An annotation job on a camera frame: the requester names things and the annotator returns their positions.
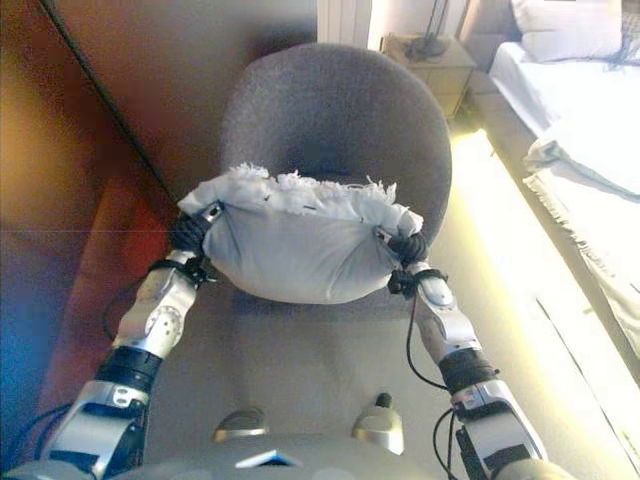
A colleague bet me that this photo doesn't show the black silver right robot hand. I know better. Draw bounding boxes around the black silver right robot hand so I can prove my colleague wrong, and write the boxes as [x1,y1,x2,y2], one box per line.
[374,227,430,266]

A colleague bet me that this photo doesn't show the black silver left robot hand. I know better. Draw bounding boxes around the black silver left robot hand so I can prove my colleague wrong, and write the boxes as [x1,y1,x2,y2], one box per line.
[172,199,224,254]

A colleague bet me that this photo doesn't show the white fringed cushion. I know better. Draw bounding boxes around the white fringed cushion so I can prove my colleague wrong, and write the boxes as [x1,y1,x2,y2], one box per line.
[177,162,425,305]

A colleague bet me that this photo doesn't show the grey fabric armchair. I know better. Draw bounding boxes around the grey fabric armchair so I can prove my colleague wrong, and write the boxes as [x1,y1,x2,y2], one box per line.
[149,42,454,434]

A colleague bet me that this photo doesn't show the silver right robot leg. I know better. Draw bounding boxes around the silver right robot leg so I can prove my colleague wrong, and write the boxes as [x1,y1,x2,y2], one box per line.
[351,392,405,456]

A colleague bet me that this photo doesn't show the silver robot leg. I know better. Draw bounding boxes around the silver robot leg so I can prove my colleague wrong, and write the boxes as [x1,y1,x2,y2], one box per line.
[212,407,271,445]
[351,392,405,456]

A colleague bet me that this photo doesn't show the light wooden nightstand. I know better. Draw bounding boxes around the light wooden nightstand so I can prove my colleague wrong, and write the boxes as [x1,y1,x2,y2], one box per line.
[382,32,476,120]

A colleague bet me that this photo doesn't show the silver left robot leg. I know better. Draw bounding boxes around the silver left robot leg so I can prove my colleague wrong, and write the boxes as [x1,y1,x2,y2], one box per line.
[212,407,271,445]

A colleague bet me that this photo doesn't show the dark lamp base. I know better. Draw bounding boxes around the dark lamp base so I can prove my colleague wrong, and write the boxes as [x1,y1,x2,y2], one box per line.
[404,0,450,60]

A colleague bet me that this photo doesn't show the white bed sheet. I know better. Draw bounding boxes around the white bed sheet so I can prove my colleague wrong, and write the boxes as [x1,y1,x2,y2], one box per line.
[489,39,640,201]

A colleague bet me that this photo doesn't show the grey robot torso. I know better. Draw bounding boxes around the grey robot torso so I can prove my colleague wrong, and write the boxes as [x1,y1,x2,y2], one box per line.
[14,434,436,480]

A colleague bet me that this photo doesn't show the white bed pillow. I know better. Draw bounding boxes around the white bed pillow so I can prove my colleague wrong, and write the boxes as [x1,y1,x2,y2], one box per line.
[509,0,627,64]

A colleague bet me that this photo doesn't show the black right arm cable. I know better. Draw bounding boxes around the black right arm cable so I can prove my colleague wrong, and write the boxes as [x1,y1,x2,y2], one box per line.
[404,294,451,392]

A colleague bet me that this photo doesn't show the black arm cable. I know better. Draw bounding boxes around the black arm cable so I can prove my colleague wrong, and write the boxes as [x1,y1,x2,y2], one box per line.
[404,294,451,392]
[101,278,147,342]

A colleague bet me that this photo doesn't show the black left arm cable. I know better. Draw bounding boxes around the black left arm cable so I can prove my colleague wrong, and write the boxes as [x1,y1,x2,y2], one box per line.
[101,278,147,342]

